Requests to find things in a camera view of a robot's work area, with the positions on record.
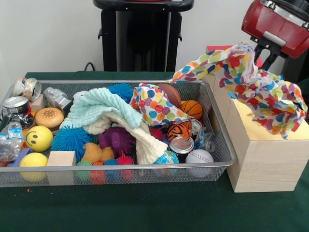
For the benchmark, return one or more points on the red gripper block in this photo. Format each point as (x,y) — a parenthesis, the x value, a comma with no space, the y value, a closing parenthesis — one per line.
(272,26)

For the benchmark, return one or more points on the polka dot cloth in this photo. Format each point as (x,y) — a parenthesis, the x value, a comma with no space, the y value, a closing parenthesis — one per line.
(157,106)
(265,96)

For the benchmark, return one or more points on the wooden box with three holes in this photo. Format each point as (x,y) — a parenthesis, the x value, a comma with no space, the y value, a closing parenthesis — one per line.
(265,164)

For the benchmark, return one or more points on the shallow clear mesh bin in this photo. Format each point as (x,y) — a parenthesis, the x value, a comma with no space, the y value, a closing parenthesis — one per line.
(149,176)

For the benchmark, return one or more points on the small orange basketball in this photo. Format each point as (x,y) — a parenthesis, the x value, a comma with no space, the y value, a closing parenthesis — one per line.
(192,108)

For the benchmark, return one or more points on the white baseball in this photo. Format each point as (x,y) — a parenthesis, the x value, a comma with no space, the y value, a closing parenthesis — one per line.
(199,156)

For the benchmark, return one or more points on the cream knit cloth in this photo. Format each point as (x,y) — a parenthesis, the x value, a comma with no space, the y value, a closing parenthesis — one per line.
(147,145)

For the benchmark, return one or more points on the mint green knit cloth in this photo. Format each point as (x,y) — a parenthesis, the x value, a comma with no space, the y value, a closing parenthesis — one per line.
(101,101)

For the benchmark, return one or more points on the dark green table cloth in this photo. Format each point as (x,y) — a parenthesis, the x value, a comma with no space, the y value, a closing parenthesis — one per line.
(144,210)

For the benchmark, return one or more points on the blue spiky ball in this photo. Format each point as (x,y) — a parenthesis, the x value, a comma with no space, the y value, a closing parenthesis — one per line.
(70,141)

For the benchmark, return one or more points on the toy burger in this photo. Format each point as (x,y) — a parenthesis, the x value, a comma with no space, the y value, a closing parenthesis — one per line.
(49,117)

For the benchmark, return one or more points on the plain wooden block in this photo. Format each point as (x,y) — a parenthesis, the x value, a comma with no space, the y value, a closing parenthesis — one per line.
(61,158)

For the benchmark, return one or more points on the yellow smiley ball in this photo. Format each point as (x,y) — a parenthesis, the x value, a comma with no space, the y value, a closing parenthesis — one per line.
(38,139)

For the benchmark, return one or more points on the plain yellow ball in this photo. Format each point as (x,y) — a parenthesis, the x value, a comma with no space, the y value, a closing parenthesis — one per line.
(33,160)

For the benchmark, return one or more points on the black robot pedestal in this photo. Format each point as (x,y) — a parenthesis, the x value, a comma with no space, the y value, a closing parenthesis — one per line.
(140,36)

